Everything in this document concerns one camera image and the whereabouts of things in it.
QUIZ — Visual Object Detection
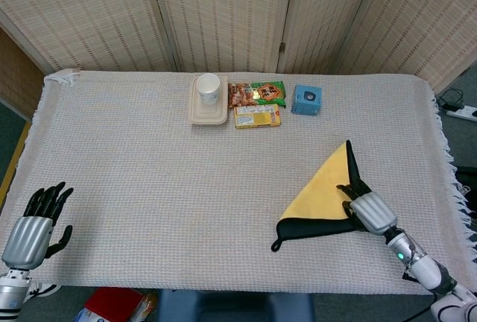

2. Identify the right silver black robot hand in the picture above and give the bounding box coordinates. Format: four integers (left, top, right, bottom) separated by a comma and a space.
336, 174, 399, 236

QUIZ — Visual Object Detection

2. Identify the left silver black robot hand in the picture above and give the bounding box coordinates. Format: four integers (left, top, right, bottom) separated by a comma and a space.
1, 182, 75, 273

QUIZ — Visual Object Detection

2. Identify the yellow and black cloth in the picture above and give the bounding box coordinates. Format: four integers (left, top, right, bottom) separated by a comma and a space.
271, 139, 373, 252

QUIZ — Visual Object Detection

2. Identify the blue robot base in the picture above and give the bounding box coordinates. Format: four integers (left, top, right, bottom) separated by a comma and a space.
158, 290, 316, 322

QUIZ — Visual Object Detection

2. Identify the black white shoe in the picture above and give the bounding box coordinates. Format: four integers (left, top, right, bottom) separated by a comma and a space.
25, 282, 60, 303

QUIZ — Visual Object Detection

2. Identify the red plastic package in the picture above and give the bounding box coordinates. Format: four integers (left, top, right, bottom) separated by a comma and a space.
83, 287, 157, 322

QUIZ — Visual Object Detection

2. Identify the blue cardboard box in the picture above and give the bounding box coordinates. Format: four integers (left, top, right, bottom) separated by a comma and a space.
291, 83, 323, 117

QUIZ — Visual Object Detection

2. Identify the white waffle weave tablecloth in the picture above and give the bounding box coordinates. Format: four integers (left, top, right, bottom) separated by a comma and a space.
0, 69, 477, 297

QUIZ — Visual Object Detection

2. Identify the white power strip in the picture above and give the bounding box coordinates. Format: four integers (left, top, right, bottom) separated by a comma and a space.
445, 107, 477, 121

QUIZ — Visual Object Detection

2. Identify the yellow cardboard box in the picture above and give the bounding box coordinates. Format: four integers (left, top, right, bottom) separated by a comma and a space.
233, 104, 282, 130

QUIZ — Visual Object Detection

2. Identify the green orange snack bag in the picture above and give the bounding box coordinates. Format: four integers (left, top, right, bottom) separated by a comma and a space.
227, 80, 287, 110

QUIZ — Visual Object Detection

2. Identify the beige lidded food container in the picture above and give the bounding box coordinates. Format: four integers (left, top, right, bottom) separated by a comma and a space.
187, 74, 230, 126

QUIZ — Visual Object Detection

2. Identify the woven folding screen panel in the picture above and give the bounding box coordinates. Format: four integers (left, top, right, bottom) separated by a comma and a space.
338, 0, 477, 94
277, 0, 381, 75
0, 0, 182, 73
147, 0, 297, 74

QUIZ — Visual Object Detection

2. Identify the white paper cup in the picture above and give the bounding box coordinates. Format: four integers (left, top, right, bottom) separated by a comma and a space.
196, 73, 221, 106

